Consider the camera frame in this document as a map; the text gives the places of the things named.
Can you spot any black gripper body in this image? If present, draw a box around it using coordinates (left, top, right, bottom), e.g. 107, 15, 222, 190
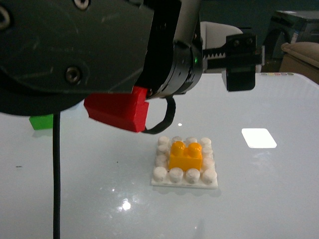
171, 28, 265, 101

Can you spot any yellow toy block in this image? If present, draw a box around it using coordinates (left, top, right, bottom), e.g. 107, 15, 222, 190
168, 141, 202, 171

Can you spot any white studded base plate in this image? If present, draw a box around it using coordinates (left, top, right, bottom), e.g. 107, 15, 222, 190
151, 136, 218, 189

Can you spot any green toy block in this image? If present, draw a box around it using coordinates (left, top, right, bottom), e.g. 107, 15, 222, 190
29, 114, 53, 130

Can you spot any right beige chair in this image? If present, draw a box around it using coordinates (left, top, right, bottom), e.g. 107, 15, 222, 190
200, 21, 243, 50

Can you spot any dark counter cabinet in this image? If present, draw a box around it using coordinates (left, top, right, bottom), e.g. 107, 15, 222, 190
200, 0, 319, 29

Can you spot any black appliance box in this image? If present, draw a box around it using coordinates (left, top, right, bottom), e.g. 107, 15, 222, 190
263, 10, 319, 60

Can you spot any tan cushioned seat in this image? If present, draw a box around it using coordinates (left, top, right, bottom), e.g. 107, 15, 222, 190
280, 42, 319, 84

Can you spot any red camera mount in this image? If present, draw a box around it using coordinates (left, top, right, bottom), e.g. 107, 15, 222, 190
84, 86, 149, 132

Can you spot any black cable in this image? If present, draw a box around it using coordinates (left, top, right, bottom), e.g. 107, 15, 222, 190
52, 96, 177, 239

